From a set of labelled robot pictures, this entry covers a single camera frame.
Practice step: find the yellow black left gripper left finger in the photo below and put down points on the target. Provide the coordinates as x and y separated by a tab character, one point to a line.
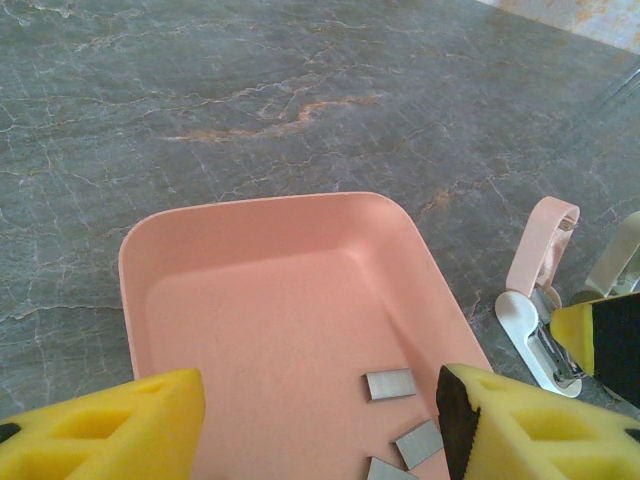
100	440

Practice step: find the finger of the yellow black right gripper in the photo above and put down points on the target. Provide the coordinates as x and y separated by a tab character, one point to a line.
622	255
610	340

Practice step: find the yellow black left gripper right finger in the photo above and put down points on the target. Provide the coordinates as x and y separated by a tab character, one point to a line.
540	440

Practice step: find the pink white stapler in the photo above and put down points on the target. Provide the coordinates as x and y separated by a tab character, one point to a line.
520	320

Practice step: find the pink plastic tray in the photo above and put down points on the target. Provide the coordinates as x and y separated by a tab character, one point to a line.
275	310

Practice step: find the grey staple strip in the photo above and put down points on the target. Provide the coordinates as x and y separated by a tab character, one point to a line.
387	471
390	386
419	445

